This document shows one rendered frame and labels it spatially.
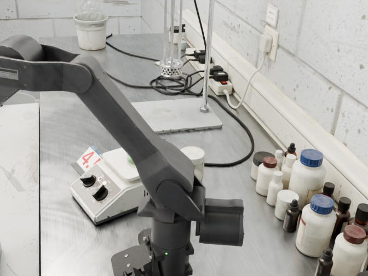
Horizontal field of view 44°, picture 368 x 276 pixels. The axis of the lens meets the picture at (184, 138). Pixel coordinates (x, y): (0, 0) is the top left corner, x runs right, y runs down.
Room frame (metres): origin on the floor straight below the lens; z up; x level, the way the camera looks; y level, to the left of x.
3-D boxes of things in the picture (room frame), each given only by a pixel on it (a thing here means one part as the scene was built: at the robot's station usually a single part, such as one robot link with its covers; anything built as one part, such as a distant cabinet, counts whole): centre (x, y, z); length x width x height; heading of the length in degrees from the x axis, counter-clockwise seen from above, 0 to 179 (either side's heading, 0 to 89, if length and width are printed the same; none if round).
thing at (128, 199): (0.83, 0.12, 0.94); 0.22 x 0.13 x 0.08; 127
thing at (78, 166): (0.92, 0.23, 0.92); 0.09 x 0.06 x 0.04; 36
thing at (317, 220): (0.68, -0.27, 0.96); 0.06 x 0.06 x 0.11
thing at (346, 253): (0.62, -0.31, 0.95); 0.06 x 0.06 x 0.10
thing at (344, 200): (0.73, -0.33, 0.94); 0.04 x 0.04 x 0.09
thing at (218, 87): (1.60, -0.07, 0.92); 0.40 x 0.06 x 0.04; 17
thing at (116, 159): (0.84, 0.10, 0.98); 0.12 x 0.12 x 0.01; 37
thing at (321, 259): (0.60, -0.27, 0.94); 0.03 x 0.03 x 0.07
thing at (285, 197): (0.78, -0.23, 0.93); 0.05 x 0.05 x 0.05
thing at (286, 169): (0.89, -0.25, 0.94); 0.03 x 0.03 x 0.09
